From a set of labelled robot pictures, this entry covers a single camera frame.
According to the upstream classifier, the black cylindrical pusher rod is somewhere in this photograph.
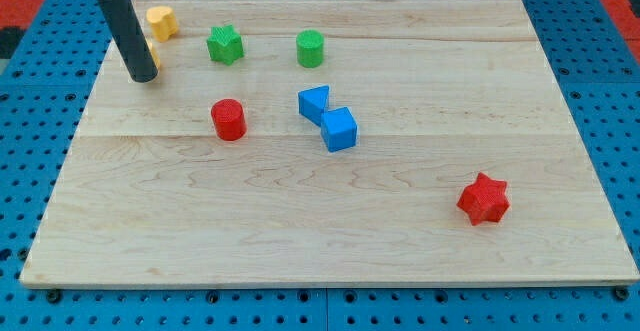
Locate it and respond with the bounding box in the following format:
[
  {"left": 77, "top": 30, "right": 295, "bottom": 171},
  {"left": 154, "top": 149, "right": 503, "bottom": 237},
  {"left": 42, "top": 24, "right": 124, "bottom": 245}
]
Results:
[{"left": 97, "top": 0, "right": 158, "bottom": 83}]

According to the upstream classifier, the yellow heart block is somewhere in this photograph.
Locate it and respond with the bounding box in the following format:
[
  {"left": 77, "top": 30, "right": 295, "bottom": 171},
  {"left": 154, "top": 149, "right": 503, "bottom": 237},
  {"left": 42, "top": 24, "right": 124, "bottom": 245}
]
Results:
[{"left": 146, "top": 6, "right": 179, "bottom": 42}]

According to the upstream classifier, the yellow block behind rod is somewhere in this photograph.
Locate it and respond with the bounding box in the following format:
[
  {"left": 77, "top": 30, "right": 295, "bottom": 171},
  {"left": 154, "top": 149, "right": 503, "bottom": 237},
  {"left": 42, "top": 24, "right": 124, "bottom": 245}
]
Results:
[{"left": 146, "top": 39, "right": 161, "bottom": 69}]

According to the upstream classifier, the green star block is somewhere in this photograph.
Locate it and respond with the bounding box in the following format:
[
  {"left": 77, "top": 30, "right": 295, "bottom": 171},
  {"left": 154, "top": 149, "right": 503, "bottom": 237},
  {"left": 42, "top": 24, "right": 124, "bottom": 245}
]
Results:
[{"left": 206, "top": 25, "right": 244, "bottom": 65}]

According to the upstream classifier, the red cylinder block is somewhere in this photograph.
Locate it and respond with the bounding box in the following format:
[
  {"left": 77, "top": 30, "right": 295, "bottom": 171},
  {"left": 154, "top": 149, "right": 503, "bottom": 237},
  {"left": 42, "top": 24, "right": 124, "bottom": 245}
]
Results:
[{"left": 210, "top": 98, "right": 247, "bottom": 141}]

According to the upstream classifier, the green cylinder block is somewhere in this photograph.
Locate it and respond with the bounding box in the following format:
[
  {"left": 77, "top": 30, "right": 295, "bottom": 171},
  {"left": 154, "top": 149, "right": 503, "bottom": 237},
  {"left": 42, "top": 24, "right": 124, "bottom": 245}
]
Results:
[{"left": 296, "top": 29, "right": 324, "bottom": 68}]

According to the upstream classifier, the blue triangle block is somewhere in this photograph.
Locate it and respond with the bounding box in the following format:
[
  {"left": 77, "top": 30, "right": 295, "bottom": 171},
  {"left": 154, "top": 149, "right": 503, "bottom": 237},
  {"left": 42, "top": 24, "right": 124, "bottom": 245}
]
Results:
[{"left": 298, "top": 85, "right": 330, "bottom": 126}]

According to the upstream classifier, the blue cube block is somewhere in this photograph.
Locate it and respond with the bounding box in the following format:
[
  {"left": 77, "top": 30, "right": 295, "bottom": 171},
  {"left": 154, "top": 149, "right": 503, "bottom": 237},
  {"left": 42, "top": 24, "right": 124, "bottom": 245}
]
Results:
[{"left": 320, "top": 107, "right": 358, "bottom": 152}]

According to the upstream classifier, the light wooden board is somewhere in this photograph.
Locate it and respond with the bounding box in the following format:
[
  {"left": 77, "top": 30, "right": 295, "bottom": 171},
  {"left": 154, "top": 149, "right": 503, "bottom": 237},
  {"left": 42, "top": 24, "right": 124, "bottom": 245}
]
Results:
[{"left": 20, "top": 0, "right": 639, "bottom": 290}]

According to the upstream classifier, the red star block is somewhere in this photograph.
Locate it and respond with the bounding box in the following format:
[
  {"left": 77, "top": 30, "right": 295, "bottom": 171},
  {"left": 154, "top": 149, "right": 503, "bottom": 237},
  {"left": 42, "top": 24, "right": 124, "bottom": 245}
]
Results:
[{"left": 457, "top": 172, "right": 510, "bottom": 226}]

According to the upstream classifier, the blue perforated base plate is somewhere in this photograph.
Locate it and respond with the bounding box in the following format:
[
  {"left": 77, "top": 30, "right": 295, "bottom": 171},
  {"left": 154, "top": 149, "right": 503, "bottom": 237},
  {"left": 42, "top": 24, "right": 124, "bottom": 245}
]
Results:
[{"left": 1, "top": 0, "right": 639, "bottom": 330}]

